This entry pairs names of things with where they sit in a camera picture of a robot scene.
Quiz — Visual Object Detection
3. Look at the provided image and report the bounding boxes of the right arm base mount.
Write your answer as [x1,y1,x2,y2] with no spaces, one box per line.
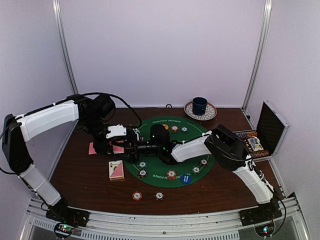
[239,207,283,226]

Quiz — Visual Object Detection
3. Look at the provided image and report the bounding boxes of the aluminium frame post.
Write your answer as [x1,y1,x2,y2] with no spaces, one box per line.
[52,0,79,95]
[241,0,273,112]

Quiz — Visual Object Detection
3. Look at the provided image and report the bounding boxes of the red backed card deck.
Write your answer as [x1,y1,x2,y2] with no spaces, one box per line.
[110,140,125,154]

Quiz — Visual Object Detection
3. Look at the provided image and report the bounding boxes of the green chips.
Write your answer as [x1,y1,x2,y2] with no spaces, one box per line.
[138,161,147,169]
[192,166,201,175]
[181,127,188,133]

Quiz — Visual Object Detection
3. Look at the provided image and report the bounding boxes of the dark red poker chip stack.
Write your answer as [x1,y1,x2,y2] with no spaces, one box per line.
[154,191,165,201]

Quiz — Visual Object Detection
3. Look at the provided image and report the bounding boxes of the round green poker mat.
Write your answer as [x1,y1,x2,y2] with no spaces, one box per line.
[120,115,217,188]

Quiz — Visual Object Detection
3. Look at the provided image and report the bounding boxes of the dark chips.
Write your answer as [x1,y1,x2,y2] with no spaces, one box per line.
[137,169,148,178]
[199,159,209,167]

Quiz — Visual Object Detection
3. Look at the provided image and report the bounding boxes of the left aluminium frame post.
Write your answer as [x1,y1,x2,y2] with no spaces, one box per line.
[52,0,79,95]

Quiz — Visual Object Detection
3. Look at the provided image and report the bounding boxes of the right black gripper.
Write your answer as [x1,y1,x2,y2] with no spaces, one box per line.
[112,131,163,163]

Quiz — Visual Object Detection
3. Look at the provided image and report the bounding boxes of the right aluminium frame post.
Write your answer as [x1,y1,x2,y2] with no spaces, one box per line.
[241,0,273,112]

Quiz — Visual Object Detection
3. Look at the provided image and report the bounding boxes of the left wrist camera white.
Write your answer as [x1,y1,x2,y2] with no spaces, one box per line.
[105,124,127,139]

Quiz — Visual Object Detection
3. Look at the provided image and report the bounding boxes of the patterned ceramic saucer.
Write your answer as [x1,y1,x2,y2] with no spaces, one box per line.
[183,101,217,121]

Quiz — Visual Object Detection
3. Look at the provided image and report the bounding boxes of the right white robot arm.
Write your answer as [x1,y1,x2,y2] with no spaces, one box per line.
[124,124,280,221]

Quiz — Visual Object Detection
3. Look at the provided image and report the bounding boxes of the front aluminium rail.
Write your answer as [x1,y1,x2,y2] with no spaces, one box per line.
[18,197,311,240]

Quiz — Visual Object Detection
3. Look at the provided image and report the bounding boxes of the aluminium poker chip case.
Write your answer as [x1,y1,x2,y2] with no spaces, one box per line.
[235,101,289,159]

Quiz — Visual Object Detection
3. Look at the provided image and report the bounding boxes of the orange poker chip stack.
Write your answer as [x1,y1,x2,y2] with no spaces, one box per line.
[132,191,143,201]

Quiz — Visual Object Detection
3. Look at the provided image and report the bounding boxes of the dealt red card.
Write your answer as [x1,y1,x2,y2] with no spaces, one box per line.
[88,142,96,155]

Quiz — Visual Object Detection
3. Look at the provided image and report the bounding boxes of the orange chips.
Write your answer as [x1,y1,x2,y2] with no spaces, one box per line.
[171,125,179,133]
[166,170,177,180]

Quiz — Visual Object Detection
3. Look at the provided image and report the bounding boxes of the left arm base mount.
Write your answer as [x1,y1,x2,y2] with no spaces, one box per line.
[45,208,90,227]

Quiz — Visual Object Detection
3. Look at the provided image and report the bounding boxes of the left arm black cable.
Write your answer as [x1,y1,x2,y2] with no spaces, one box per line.
[67,91,143,126]

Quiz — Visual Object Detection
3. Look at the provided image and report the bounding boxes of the dark blue mug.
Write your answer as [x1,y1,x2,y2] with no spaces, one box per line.
[192,97,208,116]

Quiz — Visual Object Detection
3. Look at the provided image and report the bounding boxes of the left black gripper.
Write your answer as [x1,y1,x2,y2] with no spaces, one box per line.
[81,115,114,158]

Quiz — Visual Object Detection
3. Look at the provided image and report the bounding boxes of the blue small blind button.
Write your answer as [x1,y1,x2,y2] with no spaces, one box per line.
[180,174,192,185]

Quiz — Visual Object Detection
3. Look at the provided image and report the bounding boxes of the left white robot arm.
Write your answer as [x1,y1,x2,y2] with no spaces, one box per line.
[2,94,116,222]

